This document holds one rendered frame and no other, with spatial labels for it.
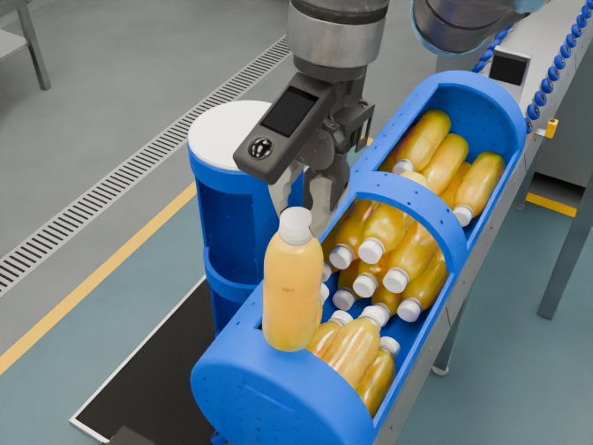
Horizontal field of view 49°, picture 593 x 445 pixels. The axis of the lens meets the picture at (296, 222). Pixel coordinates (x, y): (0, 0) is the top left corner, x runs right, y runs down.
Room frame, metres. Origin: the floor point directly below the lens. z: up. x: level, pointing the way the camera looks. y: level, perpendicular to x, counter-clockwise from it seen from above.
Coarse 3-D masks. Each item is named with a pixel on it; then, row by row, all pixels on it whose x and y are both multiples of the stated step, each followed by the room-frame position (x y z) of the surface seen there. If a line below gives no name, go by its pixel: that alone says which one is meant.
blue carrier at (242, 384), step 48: (432, 96) 1.28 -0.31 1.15; (480, 96) 1.23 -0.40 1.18; (384, 144) 1.02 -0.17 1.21; (480, 144) 1.22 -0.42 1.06; (384, 192) 0.85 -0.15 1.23; (432, 192) 0.87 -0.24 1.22; (336, 288) 0.86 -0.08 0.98; (240, 336) 0.56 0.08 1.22; (192, 384) 0.55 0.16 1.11; (240, 384) 0.51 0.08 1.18; (288, 384) 0.48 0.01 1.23; (336, 384) 0.49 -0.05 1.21; (240, 432) 0.51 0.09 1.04; (288, 432) 0.47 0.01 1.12; (336, 432) 0.44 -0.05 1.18
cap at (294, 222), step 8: (288, 208) 0.55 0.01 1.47; (296, 208) 0.55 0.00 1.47; (304, 208) 0.55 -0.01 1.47; (288, 216) 0.54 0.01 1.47; (296, 216) 0.54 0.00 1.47; (304, 216) 0.54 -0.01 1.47; (280, 224) 0.54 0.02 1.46; (288, 224) 0.53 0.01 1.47; (296, 224) 0.53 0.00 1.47; (304, 224) 0.53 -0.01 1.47; (288, 232) 0.52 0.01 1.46; (296, 232) 0.52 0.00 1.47; (304, 232) 0.52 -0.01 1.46
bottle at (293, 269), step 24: (288, 240) 0.52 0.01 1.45; (312, 240) 0.53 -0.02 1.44; (264, 264) 0.53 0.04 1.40; (288, 264) 0.51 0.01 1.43; (312, 264) 0.51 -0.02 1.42; (264, 288) 0.53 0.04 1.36; (288, 288) 0.50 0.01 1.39; (312, 288) 0.51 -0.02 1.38; (264, 312) 0.52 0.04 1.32; (288, 312) 0.50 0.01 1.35; (312, 312) 0.51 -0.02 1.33; (264, 336) 0.52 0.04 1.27; (288, 336) 0.50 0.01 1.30; (312, 336) 0.52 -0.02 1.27
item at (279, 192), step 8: (288, 168) 0.55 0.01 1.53; (296, 168) 0.56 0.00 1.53; (288, 176) 0.55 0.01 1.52; (296, 176) 0.59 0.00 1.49; (280, 184) 0.55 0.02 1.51; (288, 184) 0.56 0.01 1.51; (272, 192) 0.56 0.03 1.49; (280, 192) 0.55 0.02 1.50; (288, 192) 0.55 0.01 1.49; (272, 200) 0.56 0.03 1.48; (280, 200) 0.55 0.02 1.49; (280, 208) 0.55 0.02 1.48; (280, 216) 0.55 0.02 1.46
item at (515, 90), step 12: (504, 48) 1.62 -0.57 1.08; (492, 60) 1.62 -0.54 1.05; (504, 60) 1.59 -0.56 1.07; (516, 60) 1.57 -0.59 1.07; (528, 60) 1.57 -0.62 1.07; (492, 72) 1.60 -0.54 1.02; (504, 72) 1.58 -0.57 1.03; (516, 72) 1.57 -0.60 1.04; (504, 84) 1.60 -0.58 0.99; (516, 84) 1.56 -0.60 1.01; (516, 96) 1.57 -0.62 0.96
